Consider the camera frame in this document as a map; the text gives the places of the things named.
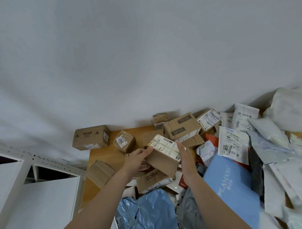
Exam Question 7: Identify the person's left hand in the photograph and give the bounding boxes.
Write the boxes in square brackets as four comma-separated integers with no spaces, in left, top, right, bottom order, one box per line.
[124,146,154,176]

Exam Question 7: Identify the person's right hand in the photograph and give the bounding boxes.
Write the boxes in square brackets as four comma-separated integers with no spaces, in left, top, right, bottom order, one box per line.
[176,141,203,187]

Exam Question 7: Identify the tall brown box double label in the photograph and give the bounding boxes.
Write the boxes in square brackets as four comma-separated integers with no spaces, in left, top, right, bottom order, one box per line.
[144,134,182,179]

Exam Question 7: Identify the stack of cardboard boxes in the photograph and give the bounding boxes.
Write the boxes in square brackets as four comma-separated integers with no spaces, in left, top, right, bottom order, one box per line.
[113,108,222,194]

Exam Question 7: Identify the smooth light blue mailer package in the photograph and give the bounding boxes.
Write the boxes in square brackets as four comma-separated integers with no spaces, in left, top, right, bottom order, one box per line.
[203,152,261,229]

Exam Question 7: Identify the INS BAHA cardboard box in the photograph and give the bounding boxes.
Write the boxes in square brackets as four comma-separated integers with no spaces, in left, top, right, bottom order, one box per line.
[72,125,111,151]

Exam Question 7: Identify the pile of white mailers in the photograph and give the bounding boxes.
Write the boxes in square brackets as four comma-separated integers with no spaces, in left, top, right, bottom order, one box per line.
[165,103,302,229]

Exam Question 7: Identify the blue plastic mailer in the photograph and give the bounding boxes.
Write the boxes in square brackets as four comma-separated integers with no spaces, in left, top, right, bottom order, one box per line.
[115,188,179,229]

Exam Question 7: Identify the black bubble mailer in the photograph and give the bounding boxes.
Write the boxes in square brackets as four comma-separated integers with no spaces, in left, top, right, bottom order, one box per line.
[248,146,265,196]

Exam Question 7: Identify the large white plastic bag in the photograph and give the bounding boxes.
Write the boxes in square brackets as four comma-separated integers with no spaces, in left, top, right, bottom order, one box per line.
[263,87,302,132]

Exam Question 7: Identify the person's right forearm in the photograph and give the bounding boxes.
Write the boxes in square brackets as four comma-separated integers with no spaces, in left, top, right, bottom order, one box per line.
[186,177,252,229]

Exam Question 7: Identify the person's left forearm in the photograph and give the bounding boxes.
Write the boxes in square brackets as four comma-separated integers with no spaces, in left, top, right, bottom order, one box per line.
[64,169,132,229]

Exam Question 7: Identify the wooden table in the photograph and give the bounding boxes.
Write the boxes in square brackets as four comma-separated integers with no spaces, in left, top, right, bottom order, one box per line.
[79,125,302,229]

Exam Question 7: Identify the white metal shelf rack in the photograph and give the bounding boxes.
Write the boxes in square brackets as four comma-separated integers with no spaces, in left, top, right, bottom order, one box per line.
[0,141,87,229]

